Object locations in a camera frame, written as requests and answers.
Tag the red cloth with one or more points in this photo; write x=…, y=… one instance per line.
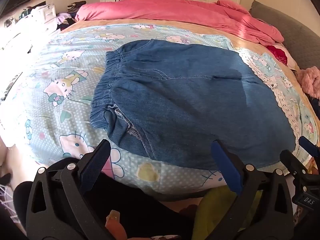
x=278, y=53

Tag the pile of clothes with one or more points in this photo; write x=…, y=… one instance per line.
x=67, y=15

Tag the dark blue knit cloth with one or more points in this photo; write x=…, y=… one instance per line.
x=315, y=103

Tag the white storage drawers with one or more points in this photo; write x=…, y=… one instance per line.
x=46, y=16

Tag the cartoon cat printed blanket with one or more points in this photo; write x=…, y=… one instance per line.
x=50, y=105

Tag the grey quilted headboard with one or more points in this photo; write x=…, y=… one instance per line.
x=287, y=27

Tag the pink duvet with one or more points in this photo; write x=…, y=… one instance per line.
x=175, y=10

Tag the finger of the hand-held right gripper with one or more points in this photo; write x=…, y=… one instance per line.
x=293, y=162
x=311, y=146

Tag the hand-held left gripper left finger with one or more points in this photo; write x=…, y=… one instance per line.
x=95, y=162

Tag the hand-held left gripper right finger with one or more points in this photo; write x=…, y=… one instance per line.
x=225, y=167

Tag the blue denim pants lace hem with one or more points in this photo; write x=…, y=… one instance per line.
x=187, y=100

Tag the yellow-green cloth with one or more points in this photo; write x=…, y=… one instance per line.
x=212, y=217

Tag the pink fluffy cloth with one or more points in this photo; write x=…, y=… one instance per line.
x=310, y=80

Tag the black cloth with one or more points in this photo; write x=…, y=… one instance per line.
x=140, y=210

